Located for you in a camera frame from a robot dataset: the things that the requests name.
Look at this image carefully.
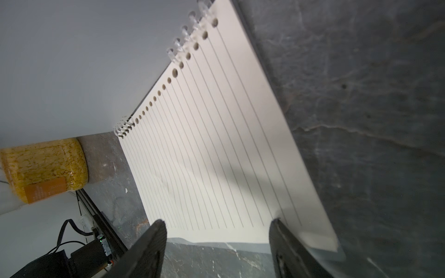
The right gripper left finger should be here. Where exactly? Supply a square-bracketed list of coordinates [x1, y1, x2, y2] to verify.
[104, 220, 167, 278]

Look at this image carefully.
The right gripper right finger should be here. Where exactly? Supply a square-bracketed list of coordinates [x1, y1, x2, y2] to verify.
[269, 218, 333, 278]

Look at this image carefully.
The white lined spiral notebook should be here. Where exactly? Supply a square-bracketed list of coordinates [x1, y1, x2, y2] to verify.
[114, 1, 345, 261]

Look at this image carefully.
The red lid yellow jar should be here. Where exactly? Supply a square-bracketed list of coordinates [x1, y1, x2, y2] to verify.
[1, 138, 88, 204]

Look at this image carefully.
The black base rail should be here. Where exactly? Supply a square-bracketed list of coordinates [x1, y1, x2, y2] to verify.
[76, 189, 128, 262]

